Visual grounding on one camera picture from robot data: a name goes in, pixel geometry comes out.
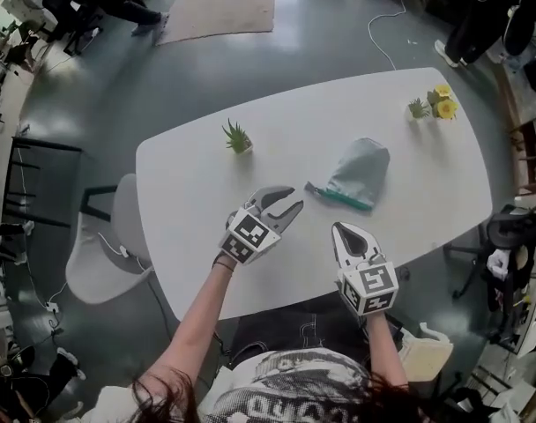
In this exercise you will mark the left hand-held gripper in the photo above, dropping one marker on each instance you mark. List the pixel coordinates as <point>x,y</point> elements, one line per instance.
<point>248,236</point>

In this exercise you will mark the person's black trousers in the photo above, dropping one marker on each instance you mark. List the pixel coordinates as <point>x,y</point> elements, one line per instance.
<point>277,328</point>

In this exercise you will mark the person's patterned shirt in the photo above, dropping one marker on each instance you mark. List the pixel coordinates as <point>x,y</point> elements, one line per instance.
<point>290,381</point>

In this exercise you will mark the spiky green potted plant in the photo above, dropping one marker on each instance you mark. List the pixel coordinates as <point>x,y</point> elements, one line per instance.
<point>239,141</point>

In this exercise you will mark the white crumpled cloth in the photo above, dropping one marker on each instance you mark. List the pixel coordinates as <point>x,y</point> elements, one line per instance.
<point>498,264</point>

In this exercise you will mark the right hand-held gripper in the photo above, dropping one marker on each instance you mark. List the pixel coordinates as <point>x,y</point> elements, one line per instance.
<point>369,287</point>

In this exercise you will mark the beige floor rug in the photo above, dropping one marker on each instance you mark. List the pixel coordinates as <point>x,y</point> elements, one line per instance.
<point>224,7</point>

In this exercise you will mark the white power strip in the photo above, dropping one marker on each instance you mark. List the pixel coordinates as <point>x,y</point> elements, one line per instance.
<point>53,306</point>

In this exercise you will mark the person's right forearm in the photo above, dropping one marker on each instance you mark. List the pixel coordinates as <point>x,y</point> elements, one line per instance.
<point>384,351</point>

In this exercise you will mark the black office chair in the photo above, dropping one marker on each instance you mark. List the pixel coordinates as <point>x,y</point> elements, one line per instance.
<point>74,16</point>
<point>510,232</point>

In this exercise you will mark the grey shell chair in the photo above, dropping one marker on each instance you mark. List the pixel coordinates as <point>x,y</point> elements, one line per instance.
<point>127,218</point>

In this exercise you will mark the yellow flower pot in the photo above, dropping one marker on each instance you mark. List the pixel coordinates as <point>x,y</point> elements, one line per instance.
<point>446,108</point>

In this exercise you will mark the small green potted plant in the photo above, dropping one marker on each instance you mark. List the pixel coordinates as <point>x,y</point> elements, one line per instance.
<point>419,109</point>

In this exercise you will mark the person's left forearm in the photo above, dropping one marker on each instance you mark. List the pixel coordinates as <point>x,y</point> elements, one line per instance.
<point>197,315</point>

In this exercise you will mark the grey fabric pouch teal trim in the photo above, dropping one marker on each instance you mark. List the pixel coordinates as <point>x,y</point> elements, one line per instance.
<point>360,170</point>

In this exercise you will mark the black wrist band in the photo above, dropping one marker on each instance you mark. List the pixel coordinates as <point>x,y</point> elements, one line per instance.
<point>226,266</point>

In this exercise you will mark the black metal frame table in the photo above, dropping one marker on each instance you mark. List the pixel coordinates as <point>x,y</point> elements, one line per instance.
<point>43,146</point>

